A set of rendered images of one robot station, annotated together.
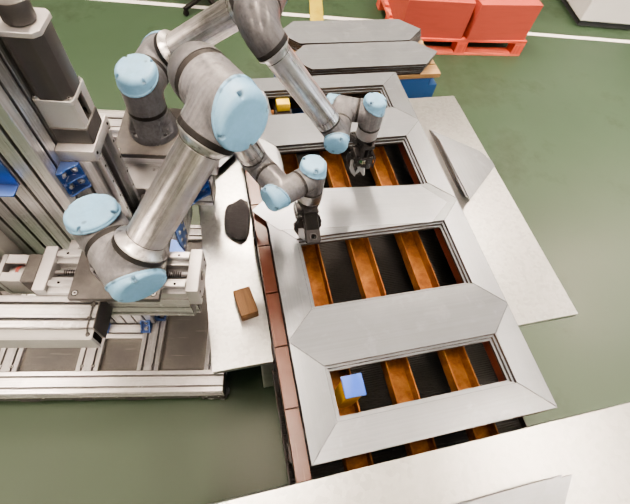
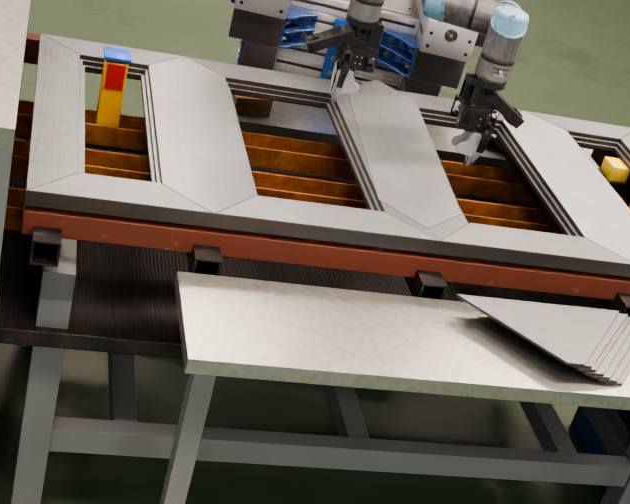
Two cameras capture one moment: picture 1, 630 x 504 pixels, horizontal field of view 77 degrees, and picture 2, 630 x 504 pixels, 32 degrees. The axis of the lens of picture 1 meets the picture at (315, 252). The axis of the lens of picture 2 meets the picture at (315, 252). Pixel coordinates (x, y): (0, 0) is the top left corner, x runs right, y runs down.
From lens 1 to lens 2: 2.62 m
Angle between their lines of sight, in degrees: 67
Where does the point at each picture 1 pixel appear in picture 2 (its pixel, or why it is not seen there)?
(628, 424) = not seen: outside the picture
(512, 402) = (51, 158)
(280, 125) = (548, 133)
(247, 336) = not seen: hidden behind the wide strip
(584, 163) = not seen: outside the picture
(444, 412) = (61, 110)
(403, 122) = (620, 245)
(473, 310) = (205, 179)
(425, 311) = (209, 142)
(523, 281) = (269, 316)
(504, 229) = (396, 339)
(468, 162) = (562, 327)
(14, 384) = not seen: hidden behind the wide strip
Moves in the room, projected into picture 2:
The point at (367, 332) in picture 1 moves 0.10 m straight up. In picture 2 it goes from (185, 98) to (194, 56)
